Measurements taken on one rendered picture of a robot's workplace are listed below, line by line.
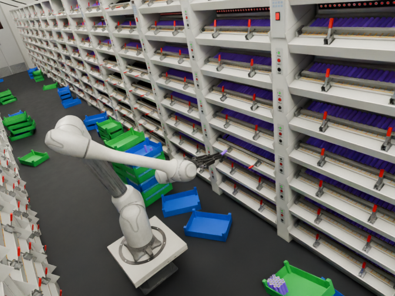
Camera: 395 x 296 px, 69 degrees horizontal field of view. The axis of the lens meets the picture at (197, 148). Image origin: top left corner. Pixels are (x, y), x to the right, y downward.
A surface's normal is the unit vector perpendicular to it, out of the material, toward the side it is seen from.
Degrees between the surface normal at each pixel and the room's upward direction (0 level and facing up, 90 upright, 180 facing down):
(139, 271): 0
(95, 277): 0
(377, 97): 21
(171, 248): 0
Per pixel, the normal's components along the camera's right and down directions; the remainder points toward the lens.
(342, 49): -0.69, 0.69
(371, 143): -0.43, -0.65
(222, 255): -0.16, -0.86
